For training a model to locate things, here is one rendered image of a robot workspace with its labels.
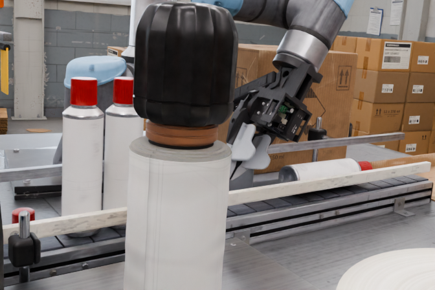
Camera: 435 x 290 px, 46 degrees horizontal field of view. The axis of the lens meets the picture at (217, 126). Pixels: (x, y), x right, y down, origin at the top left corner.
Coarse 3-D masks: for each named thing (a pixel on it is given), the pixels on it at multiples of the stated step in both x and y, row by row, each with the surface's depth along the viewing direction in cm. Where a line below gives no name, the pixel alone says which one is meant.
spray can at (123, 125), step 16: (128, 80) 68; (128, 96) 68; (112, 112) 68; (128, 112) 68; (112, 128) 68; (128, 128) 68; (112, 144) 69; (128, 144) 69; (112, 160) 69; (128, 160) 69; (112, 176) 69; (128, 176) 70; (112, 192) 70; (112, 208) 70
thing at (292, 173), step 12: (288, 168) 91; (300, 168) 90; (312, 168) 91; (324, 168) 93; (336, 168) 94; (348, 168) 96; (360, 168) 97; (372, 168) 101; (288, 180) 92; (300, 180) 89
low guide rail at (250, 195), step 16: (336, 176) 92; (352, 176) 94; (368, 176) 96; (384, 176) 99; (400, 176) 102; (240, 192) 79; (256, 192) 81; (272, 192) 83; (288, 192) 85; (304, 192) 87; (16, 224) 61; (32, 224) 62; (48, 224) 63; (64, 224) 64; (80, 224) 65; (96, 224) 67; (112, 224) 68
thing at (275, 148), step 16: (272, 144) 92; (288, 144) 93; (304, 144) 95; (320, 144) 98; (336, 144) 100; (352, 144) 103; (0, 176) 65; (16, 176) 67; (32, 176) 68; (48, 176) 69
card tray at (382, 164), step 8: (384, 160) 126; (392, 160) 127; (400, 160) 129; (408, 160) 131; (416, 160) 133; (424, 160) 135; (432, 160) 137; (376, 168) 124; (432, 168) 136; (424, 176) 127; (432, 176) 128; (432, 192) 114; (432, 200) 110
